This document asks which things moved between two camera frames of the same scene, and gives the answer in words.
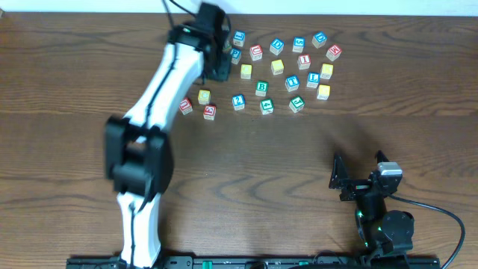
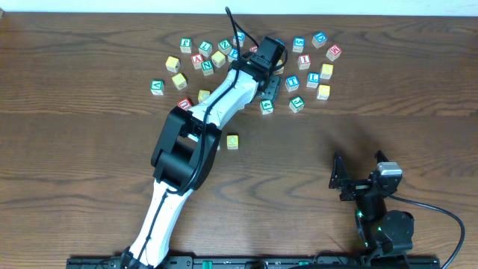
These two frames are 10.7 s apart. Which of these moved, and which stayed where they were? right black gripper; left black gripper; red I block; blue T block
Moved: left black gripper
Stayed: blue T block; right black gripper; red I block
